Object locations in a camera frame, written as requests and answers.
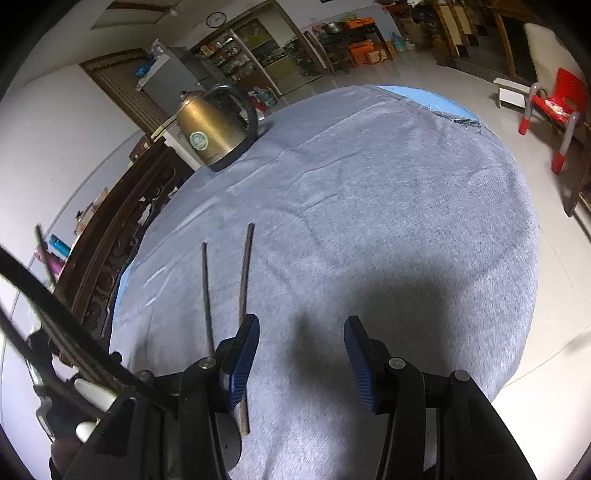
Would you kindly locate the white chest freezer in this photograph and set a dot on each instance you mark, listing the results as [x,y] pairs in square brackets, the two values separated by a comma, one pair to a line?
[175,141]

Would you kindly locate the blue round table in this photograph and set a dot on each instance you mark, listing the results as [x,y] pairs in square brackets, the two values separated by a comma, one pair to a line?
[425,94]

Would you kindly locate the orange cardboard box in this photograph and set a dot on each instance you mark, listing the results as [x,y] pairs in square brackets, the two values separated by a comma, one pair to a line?
[362,51]

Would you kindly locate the golden electric kettle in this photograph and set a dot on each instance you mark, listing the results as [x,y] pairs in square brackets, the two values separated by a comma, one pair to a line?
[207,129]

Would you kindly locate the grey refrigerator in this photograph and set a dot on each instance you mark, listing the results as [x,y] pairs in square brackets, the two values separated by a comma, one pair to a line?
[171,78]

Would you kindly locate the dark wooden side table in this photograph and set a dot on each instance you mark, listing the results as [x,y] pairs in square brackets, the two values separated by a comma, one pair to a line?
[355,34]

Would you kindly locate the pink thermos bottle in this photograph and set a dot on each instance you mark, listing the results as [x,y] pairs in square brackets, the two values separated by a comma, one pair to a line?
[51,265]

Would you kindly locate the flat orange box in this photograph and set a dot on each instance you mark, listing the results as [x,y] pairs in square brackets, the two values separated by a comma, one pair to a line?
[360,21]

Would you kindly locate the large water jug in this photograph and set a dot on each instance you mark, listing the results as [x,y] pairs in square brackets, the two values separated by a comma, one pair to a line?
[398,42]
[264,98]

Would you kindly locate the glass lidded bowl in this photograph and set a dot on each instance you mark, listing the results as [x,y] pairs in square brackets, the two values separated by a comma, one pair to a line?
[82,219]

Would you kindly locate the carved wooden sideboard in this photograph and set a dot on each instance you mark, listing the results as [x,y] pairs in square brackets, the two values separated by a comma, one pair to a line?
[115,230]

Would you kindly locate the round wall clock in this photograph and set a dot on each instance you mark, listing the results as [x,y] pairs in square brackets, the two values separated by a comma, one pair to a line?
[215,19]

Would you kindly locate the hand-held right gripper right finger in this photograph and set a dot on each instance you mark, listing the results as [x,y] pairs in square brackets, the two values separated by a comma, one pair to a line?
[362,364]

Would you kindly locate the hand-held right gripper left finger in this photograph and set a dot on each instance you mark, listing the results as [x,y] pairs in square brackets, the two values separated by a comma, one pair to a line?
[242,364]

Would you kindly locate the grey tablecloth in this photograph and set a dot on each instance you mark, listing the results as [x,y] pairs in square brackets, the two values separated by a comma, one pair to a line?
[369,207]

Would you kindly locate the blue thermos bottle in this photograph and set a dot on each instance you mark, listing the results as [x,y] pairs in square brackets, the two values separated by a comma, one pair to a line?
[60,245]

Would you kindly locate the brown curtain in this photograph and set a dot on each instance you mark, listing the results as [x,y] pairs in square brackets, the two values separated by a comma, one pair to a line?
[124,92]

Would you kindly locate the metal basin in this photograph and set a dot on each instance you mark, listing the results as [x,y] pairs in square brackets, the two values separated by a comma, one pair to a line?
[334,26]

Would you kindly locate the red child chair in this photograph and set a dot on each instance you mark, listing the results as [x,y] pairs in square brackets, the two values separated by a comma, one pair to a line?
[561,99]

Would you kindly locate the white step stool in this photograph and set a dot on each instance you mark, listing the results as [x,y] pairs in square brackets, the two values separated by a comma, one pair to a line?
[511,94]

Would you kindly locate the glass display cabinet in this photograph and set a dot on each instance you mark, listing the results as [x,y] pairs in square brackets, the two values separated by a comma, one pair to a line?
[231,60]

